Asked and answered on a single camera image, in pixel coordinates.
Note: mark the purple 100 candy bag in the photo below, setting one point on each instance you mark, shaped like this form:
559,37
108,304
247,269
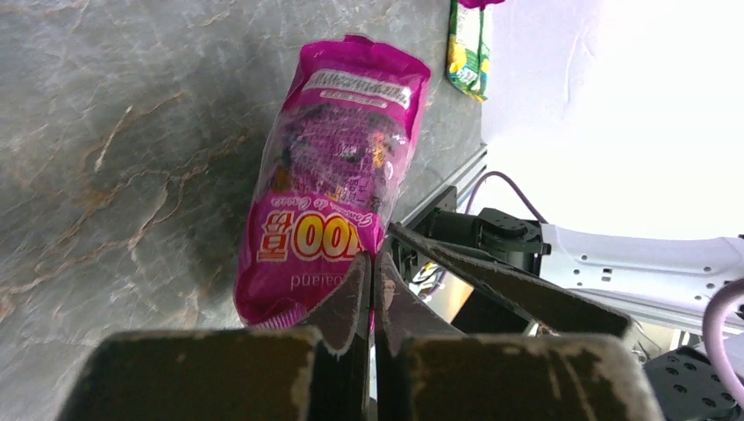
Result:
330,176

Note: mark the green candy bag face down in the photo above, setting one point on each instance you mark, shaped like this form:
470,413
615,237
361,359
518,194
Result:
469,49

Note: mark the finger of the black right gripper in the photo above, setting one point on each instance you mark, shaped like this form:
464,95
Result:
559,309

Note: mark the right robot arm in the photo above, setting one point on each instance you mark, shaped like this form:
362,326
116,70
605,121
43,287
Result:
662,285

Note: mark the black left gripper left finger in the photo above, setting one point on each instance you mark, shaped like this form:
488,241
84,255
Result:
314,370

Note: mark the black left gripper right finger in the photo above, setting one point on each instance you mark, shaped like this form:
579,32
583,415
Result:
428,370

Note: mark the purple grape candy bag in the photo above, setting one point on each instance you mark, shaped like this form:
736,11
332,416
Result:
478,4

